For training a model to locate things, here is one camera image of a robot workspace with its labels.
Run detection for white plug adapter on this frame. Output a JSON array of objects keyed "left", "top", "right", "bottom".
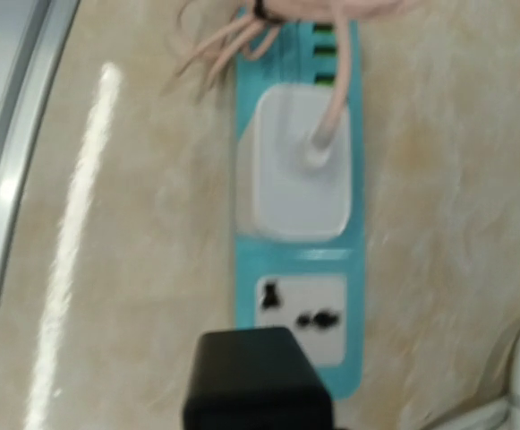
[{"left": 235, "top": 83, "right": 353, "bottom": 243}]

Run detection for teal power strip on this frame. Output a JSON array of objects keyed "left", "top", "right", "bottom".
[{"left": 234, "top": 21, "right": 365, "bottom": 400}]

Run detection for black power adapter with cable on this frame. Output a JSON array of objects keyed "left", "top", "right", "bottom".
[{"left": 182, "top": 327, "right": 335, "bottom": 429}]

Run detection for beige thin charging cable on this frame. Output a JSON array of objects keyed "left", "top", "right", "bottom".
[{"left": 160, "top": 0, "right": 422, "bottom": 167}]

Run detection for white coiled power cords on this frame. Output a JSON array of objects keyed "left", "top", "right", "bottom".
[{"left": 424, "top": 315, "right": 520, "bottom": 430}]

